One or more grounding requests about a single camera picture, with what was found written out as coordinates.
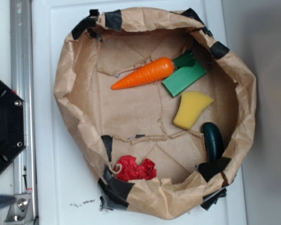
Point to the aluminium extrusion rail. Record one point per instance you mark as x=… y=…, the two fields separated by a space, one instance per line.
x=25 y=174

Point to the orange toy carrot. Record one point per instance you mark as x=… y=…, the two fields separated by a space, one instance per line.
x=154 y=71

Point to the grey metal corner bracket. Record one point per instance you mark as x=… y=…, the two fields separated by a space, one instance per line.
x=21 y=211

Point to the green rectangular block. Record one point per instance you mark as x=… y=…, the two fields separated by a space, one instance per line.
x=182 y=78

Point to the white plastic tray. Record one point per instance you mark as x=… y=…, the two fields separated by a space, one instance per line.
x=67 y=191

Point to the yellow sponge piece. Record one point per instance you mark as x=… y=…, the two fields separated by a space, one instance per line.
x=192 y=104

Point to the dark green toy cucumber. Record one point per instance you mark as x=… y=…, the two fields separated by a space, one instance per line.
x=213 y=141

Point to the brown paper bag bin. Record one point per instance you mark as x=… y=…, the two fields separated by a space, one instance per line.
x=107 y=124

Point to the red crumpled paper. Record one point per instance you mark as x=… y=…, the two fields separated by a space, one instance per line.
x=127 y=169

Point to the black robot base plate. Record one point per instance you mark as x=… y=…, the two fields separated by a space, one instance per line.
x=12 y=134

